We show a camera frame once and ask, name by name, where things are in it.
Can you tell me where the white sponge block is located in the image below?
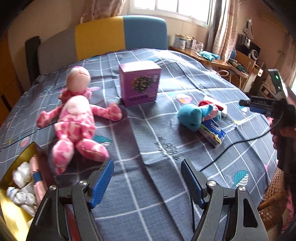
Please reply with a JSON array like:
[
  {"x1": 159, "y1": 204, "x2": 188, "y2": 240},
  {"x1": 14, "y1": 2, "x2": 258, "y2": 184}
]
[{"x1": 204, "y1": 95, "x2": 228, "y2": 117}]

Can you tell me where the pink socks blue band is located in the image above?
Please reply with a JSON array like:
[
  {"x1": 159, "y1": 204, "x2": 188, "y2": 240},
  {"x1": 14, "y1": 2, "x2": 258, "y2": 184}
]
[{"x1": 29, "y1": 156, "x2": 47, "y2": 206}]

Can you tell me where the blue elephant plush toy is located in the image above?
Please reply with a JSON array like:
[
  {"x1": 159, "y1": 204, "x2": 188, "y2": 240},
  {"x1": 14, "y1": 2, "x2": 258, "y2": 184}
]
[{"x1": 177, "y1": 104, "x2": 222, "y2": 132}]

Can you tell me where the red christmas sock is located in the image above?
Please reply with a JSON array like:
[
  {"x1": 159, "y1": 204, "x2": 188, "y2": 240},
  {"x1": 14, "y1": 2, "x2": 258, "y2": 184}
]
[{"x1": 199, "y1": 100, "x2": 224, "y2": 111}]

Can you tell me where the white fluffy sock ball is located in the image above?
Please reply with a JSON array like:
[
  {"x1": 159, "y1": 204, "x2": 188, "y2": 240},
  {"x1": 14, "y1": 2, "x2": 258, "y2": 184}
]
[{"x1": 13, "y1": 162, "x2": 31, "y2": 188}]

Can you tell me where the person right hand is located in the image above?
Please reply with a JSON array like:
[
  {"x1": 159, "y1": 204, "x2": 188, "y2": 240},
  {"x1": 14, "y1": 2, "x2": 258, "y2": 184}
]
[{"x1": 270, "y1": 115, "x2": 295, "y2": 178}]

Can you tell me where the white desk fan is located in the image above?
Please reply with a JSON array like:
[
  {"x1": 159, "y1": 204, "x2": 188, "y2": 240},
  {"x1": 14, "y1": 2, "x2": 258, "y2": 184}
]
[{"x1": 249, "y1": 49, "x2": 258, "y2": 62}]

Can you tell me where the pink giraffe plush toy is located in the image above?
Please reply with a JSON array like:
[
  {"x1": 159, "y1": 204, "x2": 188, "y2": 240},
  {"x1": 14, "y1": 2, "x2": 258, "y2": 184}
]
[{"x1": 36, "y1": 66, "x2": 122, "y2": 175}]

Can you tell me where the grey plaid bed sheet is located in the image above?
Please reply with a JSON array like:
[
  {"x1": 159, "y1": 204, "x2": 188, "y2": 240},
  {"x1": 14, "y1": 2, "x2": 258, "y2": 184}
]
[{"x1": 0, "y1": 48, "x2": 278, "y2": 241}]

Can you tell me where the teal plush on desk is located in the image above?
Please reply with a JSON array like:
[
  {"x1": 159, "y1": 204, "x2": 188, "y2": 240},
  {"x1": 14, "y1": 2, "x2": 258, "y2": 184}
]
[{"x1": 200, "y1": 51, "x2": 221, "y2": 62}]

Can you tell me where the pink patterned curtain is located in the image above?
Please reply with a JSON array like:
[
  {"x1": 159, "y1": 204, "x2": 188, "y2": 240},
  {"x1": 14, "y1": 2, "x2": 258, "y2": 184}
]
[{"x1": 206, "y1": 0, "x2": 239, "y2": 62}]

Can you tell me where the gold tin box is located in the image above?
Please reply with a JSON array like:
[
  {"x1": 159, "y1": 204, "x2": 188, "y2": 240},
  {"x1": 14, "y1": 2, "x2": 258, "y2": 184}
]
[{"x1": 1, "y1": 142, "x2": 56, "y2": 240}]

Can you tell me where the wooden side desk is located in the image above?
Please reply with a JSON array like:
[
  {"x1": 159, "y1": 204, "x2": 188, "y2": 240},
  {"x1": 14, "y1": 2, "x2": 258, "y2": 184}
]
[{"x1": 169, "y1": 46, "x2": 232, "y2": 70}]

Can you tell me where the purple cardboard box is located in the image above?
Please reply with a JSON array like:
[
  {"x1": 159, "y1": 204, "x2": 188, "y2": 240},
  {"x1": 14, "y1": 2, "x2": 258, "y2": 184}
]
[{"x1": 119, "y1": 60, "x2": 162, "y2": 108}]

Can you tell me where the milk powder can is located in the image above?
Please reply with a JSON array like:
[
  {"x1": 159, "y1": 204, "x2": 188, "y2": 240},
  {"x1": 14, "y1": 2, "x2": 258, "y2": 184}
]
[{"x1": 174, "y1": 34, "x2": 187, "y2": 50}]

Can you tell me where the grey yellow blue headboard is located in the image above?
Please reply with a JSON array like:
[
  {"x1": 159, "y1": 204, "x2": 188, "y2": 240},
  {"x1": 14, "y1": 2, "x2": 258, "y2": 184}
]
[{"x1": 37, "y1": 15, "x2": 168, "y2": 74}]

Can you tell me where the black rolled mat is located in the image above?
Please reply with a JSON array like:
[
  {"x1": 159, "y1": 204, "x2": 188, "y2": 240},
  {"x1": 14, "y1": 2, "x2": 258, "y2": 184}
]
[{"x1": 25, "y1": 36, "x2": 41, "y2": 86}]

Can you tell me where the black cable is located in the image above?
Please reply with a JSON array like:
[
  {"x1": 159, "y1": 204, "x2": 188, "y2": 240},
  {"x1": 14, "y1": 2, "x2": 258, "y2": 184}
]
[{"x1": 191, "y1": 111, "x2": 285, "y2": 233}]

